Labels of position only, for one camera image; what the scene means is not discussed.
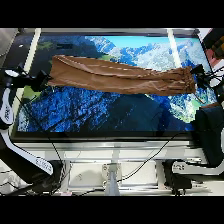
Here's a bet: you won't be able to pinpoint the brown pants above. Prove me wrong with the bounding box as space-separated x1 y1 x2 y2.
47 54 198 98

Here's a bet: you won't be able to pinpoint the black cable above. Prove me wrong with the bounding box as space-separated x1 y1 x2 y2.
13 93 68 196
114 131 190 184

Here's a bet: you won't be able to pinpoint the black garment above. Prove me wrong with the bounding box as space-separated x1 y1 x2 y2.
201 28 224 51

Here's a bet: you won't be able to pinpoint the silver frame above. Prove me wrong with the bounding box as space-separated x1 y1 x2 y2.
5 139 224 196

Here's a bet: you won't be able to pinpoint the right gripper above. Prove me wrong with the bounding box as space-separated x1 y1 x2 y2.
195 73 210 90

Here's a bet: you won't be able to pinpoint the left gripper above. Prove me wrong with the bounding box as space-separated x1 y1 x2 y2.
30 70 53 92

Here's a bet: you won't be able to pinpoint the red garment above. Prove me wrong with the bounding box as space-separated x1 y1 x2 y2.
206 44 224 69

